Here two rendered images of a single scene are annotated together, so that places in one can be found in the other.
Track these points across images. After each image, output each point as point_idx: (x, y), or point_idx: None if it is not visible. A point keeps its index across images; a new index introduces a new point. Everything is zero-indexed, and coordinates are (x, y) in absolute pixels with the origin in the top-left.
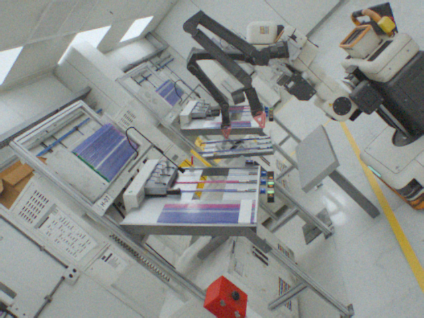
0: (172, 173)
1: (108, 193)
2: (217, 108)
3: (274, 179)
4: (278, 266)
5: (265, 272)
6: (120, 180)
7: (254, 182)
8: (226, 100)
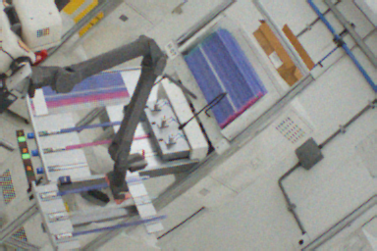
0: (153, 129)
1: (178, 56)
2: (129, 155)
3: (32, 210)
4: (19, 210)
5: (26, 177)
6: (188, 79)
7: (45, 148)
8: (113, 147)
